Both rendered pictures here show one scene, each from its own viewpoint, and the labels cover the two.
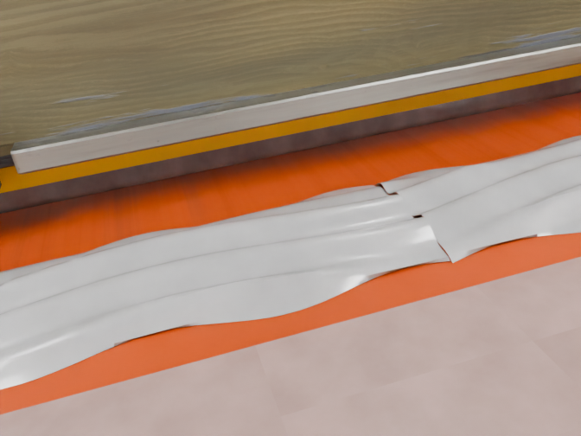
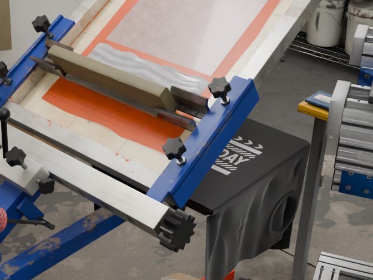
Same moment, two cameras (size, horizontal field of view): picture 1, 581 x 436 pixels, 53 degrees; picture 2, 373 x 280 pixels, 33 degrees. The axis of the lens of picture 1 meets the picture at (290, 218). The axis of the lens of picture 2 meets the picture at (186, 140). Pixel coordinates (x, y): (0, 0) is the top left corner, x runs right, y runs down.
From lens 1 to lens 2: 1.46 m
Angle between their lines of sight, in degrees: 79
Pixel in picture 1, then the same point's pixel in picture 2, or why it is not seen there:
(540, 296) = (153, 50)
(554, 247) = (141, 55)
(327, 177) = not seen: hidden behind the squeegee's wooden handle
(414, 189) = (136, 71)
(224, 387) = (186, 61)
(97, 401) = (195, 68)
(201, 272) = (171, 76)
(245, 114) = not seen: hidden behind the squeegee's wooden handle
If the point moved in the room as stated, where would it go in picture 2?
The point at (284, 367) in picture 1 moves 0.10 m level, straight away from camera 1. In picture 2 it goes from (179, 60) to (140, 65)
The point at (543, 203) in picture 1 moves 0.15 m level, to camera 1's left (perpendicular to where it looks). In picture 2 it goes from (133, 58) to (160, 80)
